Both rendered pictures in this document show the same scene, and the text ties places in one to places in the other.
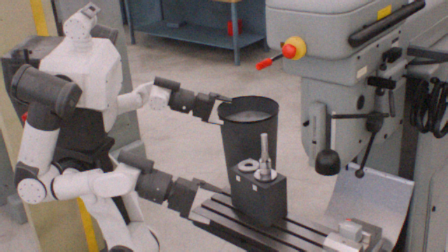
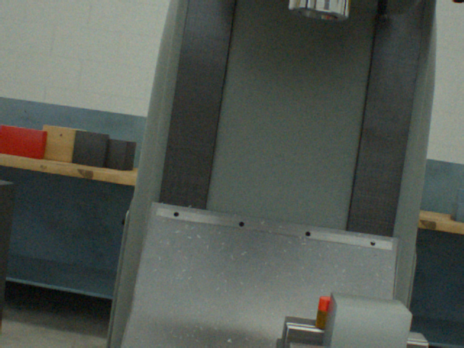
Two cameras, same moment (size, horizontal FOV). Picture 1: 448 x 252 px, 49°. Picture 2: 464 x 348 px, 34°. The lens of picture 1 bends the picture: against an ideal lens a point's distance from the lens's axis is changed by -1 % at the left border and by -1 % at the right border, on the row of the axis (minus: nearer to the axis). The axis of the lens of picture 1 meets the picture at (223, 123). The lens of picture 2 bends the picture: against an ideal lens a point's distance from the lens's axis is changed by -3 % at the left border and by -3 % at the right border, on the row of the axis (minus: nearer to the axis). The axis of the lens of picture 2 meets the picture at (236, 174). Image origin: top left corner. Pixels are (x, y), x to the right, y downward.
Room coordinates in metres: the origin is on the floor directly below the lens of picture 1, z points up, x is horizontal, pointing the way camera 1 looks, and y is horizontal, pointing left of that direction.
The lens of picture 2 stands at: (1.00, 0.07, 1.18)
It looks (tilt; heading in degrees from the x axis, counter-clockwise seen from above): 3 degrees down; 320
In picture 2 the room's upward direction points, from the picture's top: 8 degrees clockwise
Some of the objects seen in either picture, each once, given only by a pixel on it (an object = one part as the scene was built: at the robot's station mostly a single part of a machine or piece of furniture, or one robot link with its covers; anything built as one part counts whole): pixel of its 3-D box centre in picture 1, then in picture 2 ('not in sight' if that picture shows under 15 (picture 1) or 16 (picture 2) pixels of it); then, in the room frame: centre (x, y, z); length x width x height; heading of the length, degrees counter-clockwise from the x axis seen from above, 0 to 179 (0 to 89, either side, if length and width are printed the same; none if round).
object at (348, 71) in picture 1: (343, 49); not in sight; (1.47, -0.39, 1.68); 0.34 x 0.24 x 0.10; 138
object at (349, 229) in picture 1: (350, 232); (364, 338); (1.39, -0.42, 1.03); 0.06 x 0.05 x 0.06; 49
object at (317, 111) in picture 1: (317, 135); not in sight; (1.36, -0.29, 1.45); 0.04 x 0.04 x 0.21; 48
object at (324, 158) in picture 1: (327, 159); not in sight; (1.21, -0.28, 1.45); 0.07 x 0.07 x 0.06
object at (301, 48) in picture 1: (295, 48); not in sight; (1.27, -0.20, 1.76); 0.06 x 0.02 x 0.06; 48
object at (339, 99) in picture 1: (335, 115); not in sight; (1.44, -0.36, 1.47); 0.21 x 0.19 x 0.32; 48
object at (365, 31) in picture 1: (389, 19); not in sight; (1.37, -0.49, 1.79); 0.45 x 0.04 x 0.04; 138
